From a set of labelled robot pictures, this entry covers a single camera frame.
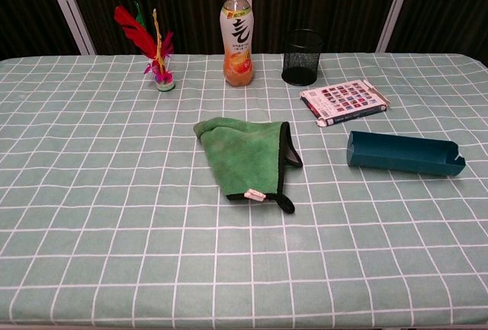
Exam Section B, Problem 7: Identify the green cloth black trim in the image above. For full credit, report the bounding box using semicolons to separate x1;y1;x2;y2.
193;116;304;216

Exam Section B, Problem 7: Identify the patterned card box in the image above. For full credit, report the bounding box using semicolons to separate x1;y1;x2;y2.
299;78;390;128

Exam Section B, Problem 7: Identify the black mesh pen holder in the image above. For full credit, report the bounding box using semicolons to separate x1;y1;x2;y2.
281;28;325;87

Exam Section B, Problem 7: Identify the orange drink plastic bottle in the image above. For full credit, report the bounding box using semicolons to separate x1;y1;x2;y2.
220;0;255;88

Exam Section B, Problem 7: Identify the green white checked tablecloth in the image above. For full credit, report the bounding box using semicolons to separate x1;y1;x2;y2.
0;53;488;327

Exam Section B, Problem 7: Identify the dark teal cylinder case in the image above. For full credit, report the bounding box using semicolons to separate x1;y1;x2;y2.
345;130;467;178

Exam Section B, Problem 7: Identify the white partition post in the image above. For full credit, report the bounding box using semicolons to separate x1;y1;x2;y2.
40;0;96;56
375;0;417;53

